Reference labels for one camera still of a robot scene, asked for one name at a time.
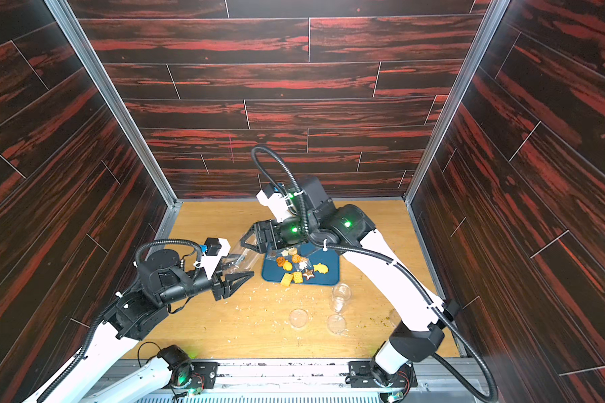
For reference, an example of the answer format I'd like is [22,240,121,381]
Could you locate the clear jar with yellow snacks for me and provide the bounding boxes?
[220,241,263,275]

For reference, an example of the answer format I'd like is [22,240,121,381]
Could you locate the clear plastic jar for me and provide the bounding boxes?
[330,283,352,313]

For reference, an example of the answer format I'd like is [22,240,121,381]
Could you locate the clear round jar lid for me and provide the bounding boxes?
[388,309,402,328]

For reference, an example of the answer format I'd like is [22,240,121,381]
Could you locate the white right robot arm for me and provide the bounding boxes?
[246,145,498,402]

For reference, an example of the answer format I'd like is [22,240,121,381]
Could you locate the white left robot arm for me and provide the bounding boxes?
[26,238,260,402]

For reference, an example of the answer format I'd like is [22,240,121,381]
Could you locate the blue plastic tray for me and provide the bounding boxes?
[261,243,340,286]

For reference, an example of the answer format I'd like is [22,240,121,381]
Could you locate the yellow ridged corn snack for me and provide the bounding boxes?
[280,273,293,287]

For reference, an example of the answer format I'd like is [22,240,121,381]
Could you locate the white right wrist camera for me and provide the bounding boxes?
[256,184,294,223]

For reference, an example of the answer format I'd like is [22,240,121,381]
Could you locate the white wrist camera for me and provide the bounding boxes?
[256,184,294,223]
[193,238,230,280]

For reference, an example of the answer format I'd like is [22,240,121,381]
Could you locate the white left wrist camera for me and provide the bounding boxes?
[193,238,230,280]

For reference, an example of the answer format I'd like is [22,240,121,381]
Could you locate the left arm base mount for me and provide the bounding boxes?
[156,345,219,396]

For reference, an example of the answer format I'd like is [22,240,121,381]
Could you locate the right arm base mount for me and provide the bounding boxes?
[346,360,418,402]

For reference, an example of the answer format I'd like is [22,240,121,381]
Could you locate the aluminium corner post left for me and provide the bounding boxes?
[44,0,178,209]

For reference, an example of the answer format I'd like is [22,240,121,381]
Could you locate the aluminium corner post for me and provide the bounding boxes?
[44,0,178,209]
[404,0,510,211]

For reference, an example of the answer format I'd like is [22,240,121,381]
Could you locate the aluminium corner post right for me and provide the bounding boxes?
[404,0,510,211]

